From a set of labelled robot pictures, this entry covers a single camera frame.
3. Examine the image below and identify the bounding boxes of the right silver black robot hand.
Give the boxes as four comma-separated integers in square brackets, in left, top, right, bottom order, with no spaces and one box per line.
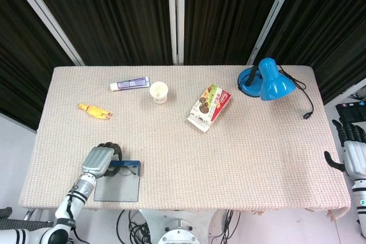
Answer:
[324,118,366,181]

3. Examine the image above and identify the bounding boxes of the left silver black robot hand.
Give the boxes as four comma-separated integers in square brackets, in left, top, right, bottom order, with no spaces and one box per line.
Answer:
[81,142,124,178]

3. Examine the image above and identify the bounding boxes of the blue rectangular case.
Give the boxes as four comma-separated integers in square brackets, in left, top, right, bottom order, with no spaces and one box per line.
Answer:
[93,160,142,202]

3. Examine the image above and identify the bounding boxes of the yellow rubber chicken toy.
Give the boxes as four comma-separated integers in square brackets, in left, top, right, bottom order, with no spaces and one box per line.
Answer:
[76,103,114,121]

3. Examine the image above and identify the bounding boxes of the black electronic device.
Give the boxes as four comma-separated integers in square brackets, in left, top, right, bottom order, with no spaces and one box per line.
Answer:
[335,101,366,126]

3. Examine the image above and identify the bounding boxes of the purple white toothpaste tube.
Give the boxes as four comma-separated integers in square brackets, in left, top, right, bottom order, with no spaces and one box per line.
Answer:
[110,76,151,93]

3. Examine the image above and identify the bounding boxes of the white paper cup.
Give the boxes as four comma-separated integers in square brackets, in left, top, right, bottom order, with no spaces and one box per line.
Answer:
[149,81,169,106]

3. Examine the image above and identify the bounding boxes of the white robot torso base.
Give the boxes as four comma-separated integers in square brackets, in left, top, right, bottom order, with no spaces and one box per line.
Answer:
[137,209,226,244]

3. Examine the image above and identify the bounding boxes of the black ribbed panel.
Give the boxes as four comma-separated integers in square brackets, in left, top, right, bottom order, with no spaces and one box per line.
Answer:
[0,218,54,232]

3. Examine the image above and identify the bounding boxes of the blue desk lamp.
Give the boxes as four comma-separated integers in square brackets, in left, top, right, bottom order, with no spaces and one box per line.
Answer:
[237,57,296,102]

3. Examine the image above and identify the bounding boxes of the dark curtain panel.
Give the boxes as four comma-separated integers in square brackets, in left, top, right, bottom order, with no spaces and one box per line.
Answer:
[0,0,75,131]
[24,0,174,66]
[257,0,366,105]
[184,0,290,66]

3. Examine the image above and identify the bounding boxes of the opened cardboard snack box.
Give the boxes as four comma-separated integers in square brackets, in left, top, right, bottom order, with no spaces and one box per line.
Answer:
[187,83,233,133]

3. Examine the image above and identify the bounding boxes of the beige woven tablecloth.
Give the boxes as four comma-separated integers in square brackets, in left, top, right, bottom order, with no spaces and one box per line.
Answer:
[18,65,352,222]

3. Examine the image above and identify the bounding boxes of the black lamp power cable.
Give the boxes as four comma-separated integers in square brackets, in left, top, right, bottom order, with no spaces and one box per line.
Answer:
[279,65,315,120]

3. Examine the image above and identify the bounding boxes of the black cable bundle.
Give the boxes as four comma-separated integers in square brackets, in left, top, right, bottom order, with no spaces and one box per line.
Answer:
[210,209,241,244]
[116,209,152,244]

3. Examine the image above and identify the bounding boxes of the white frame post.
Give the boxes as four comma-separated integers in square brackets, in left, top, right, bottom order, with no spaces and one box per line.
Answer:
[10,0,86,66]
[247,0,301,66]
[167,0,185,66]

